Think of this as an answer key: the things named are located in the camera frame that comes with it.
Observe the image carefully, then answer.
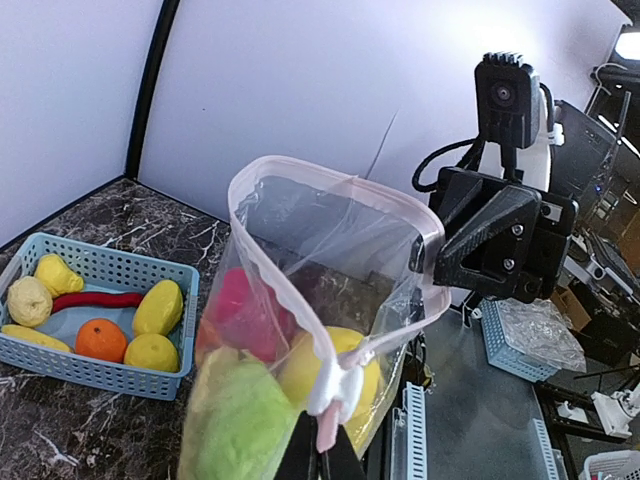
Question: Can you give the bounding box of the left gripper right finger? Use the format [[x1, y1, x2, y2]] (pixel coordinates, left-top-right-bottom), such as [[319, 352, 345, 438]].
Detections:
[[322, 425, 366, 480]]

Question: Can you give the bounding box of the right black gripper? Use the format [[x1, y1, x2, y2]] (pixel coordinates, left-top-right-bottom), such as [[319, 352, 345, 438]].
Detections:
[[429, 167, 578, 303]]

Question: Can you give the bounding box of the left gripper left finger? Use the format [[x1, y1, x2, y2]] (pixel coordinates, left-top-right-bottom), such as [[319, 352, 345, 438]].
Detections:
[[277, 412, 320, 480]]

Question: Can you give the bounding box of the green pepper toy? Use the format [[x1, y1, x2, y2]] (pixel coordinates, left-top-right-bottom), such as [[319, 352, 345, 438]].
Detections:
[[178, 360, 298, 479]]

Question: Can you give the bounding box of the yellow bell pepper toy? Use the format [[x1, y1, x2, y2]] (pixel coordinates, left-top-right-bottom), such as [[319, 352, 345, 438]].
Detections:
[[277, 325, 386, 454]]

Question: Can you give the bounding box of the clear zip top bag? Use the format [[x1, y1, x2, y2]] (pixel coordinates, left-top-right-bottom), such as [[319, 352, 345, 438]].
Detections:
[[178, 154, 453, 480]]

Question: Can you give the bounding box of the napa cabbage toy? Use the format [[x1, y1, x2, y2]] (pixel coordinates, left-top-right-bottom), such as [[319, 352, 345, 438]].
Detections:
[[192, 346, 242, 403]]

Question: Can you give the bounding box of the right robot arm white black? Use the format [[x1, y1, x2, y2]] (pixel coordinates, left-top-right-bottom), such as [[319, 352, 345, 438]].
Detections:
[[429, 140, 578, 303]]

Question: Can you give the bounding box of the yellow lemon toy front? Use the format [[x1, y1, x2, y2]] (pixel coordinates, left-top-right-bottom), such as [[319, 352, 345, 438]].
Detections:
[[124, 333, 180, 373]]

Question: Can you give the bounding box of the orange fruit toy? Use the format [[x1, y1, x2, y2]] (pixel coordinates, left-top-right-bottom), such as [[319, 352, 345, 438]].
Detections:
[[75, 318, 128, 363]]

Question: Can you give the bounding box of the light blue plastic basket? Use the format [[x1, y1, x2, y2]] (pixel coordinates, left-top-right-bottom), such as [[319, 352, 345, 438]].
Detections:
[[0, 231, 201, 402]]

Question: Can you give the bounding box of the red chili pepper toy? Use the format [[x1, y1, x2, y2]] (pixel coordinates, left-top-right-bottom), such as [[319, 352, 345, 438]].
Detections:
[[51, 291, 144, 314]]

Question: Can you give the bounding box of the yellow banana toy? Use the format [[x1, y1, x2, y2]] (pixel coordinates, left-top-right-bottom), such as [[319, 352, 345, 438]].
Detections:
[[1, 324, 73, 353]]

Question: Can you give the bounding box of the yellow potato toy back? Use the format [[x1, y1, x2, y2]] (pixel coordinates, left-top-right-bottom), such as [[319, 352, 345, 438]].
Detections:
[[7, 276, 53, 327]]

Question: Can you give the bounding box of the small yellow fruit toy right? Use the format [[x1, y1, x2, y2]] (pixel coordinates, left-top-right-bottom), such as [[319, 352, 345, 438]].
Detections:
[[34, 254, 84, 298]]

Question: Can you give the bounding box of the white cable duct strip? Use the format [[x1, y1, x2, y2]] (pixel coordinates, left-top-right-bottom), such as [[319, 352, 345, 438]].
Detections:
[[389, 382, 428, 480]]

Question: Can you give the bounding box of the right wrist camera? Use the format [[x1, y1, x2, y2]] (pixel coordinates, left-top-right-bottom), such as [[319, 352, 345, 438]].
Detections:
[[473, 50, 566, 181]]

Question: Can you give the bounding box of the blue basket outside enclosure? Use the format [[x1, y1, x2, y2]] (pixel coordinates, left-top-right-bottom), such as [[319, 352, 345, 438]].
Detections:
[[479, 299, 561, 384]]

